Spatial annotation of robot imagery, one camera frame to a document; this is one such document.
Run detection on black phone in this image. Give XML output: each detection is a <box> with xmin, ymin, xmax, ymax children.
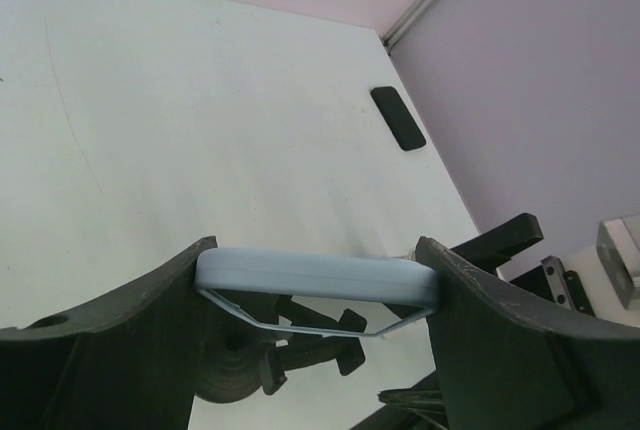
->
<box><xmin>370</xmin><ymin>86</ymin><xmax>426</xmax><ymax>152</ymax></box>

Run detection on black round-base clamp stand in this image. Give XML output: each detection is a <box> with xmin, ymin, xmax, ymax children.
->
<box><xmin>196</xmin><ymin>291</ymin><xmax>367</xmax><ymax>404</ymax></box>

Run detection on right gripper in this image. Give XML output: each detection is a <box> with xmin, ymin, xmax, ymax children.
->
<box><xmin>377</xmin><ymin>212</ymin><xmax>596</xmax><ymax>430</ymax></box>

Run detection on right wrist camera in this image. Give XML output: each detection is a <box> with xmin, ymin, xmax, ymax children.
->
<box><xmin>563</xmin><ymin>215</ymin><xmax>639</xmax><ymax>327</ymax></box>

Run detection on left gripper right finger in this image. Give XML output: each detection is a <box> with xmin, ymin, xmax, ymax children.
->
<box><xmin>416</xmin><ymin>237</ymin><xmax>639</xmax><ymax>429</ymax></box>

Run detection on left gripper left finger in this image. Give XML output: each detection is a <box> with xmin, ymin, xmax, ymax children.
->
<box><xmin>1</xmin><ymin>236</ymin><xmax>217</xmax><ymax>429</ymax></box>

